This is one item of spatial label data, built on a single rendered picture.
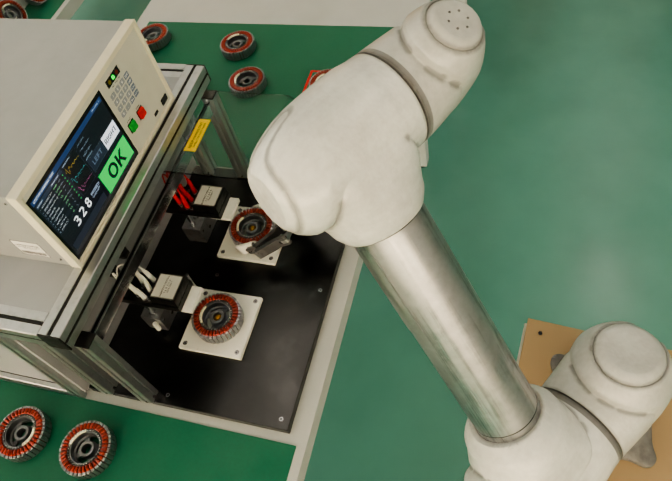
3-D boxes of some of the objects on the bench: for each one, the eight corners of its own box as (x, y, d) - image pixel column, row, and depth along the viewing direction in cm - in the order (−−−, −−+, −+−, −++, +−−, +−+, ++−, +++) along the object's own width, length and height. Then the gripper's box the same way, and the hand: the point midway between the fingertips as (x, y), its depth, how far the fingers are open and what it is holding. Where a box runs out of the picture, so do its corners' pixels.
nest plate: (263, 299, 143) (261, 297, 142) (241, 360, 135) (239, 358, 134) (204, 290, 147) (202, 288, 146) (180, 349, 139) (178, 346, 138)
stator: (283, 217, 154) (279, 208, 151) (268, 255, 148) (264, 246, 145) (242, 212, 157) (237, 203, 154) (226, 249, 151) (221, 240, 148)
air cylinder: (181, 301, 146) (172, 290, 142) (169, 330, 142) (159, 319, 138) (162, 298, 148) (153, 287, 143) (149, 327, 144) (139, 316, 139)
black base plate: (362, 187, 160) (361, 181, 158) (290, 434, 126) (287, 430, 124) (198, 171, 173) (195, 165, 171) (93, 390, 139) (88, 387, 137)
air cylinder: (217, 218, 159) (210, 205, 154) (207, 242, 155) (199, 230, 150) (200, 216, 160) (192, 203, 156) (189, 240, 156) (181, 227, 152)
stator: (249, 300, 142) (244, 292, 139) (239, 345, 136) (233, 338, 133) (203, 298, 144) (197, 290, 141) (191, 343, 138) (184, 336, 135)
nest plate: (293, 214, 155) (292, 211, 154) (275, 265, 148) (274, 263, 147) (238, 208, 160) (237, 205, 159) (218, 257, 152) (216, 255, 151)
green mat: (415, 27, 192) (415, 27, 192) (371, 181, 160) (371, 181, 160) (149, 21, 218) (149, 21, 218) (66, 152, 186) (66, 152, 186)
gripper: (308, 265, 133) (242, 278, 148) (337, 181, 146) (273, 200, 160) (285, 246, 129) (219, 261, 144) (317, 161, 141) (253, 183, 156)
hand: (253, 228), depth 151 cm, fingers closed on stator, 11 cm apart
